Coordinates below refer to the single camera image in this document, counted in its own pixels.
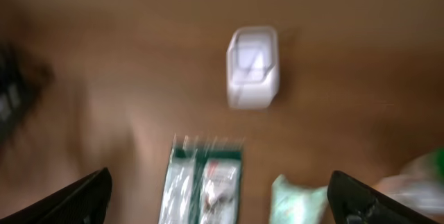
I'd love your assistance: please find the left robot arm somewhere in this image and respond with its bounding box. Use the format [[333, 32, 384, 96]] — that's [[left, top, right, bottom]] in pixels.
[[1, 42, 53, 143]]

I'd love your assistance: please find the light green wipes packet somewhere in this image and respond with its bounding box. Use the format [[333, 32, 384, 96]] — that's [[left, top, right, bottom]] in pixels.
[[269, 175, 327, 224]]

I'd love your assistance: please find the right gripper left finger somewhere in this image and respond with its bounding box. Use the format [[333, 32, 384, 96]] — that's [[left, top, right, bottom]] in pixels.
[[1, 167, 112, 224]]

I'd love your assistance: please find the white barcode scanner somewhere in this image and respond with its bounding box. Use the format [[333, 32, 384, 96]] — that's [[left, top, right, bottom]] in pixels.
[[226, 26, 280, 110]]

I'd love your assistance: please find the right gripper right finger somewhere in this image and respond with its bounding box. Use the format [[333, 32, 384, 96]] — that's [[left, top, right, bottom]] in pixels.
[[327, 171, 438, 224]]

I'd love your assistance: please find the green 3M gloves package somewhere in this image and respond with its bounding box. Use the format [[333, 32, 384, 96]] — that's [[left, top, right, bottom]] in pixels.
[[158, 136, 244, 224]]

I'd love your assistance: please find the green white tape roll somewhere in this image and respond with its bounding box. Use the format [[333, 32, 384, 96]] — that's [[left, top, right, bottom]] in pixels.
[[374, 148, 443, 217]]

